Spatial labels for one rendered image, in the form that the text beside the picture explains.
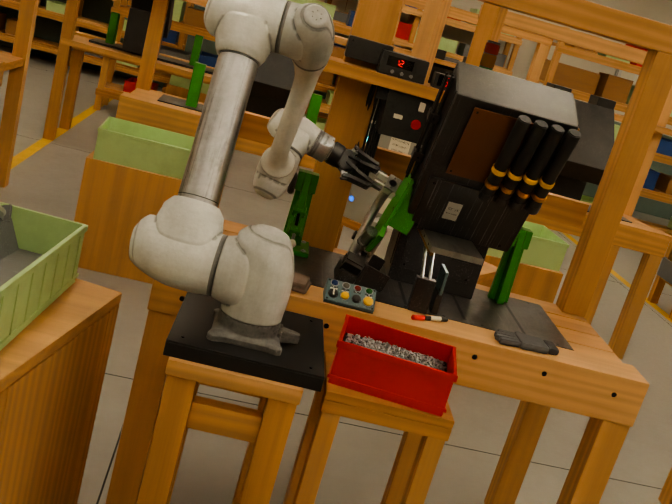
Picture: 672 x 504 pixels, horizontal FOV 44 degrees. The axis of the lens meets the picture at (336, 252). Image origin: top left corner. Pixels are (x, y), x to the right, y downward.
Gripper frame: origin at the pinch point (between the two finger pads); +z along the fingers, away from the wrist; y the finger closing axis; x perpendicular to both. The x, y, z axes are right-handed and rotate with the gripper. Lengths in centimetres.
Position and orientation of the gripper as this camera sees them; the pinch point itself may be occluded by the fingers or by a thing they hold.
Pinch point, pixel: (384, 183)
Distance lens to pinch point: 270.8
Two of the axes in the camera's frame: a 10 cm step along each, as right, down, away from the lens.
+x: -3.7, 3.7, 8.5
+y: 3.5, -7.9, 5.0
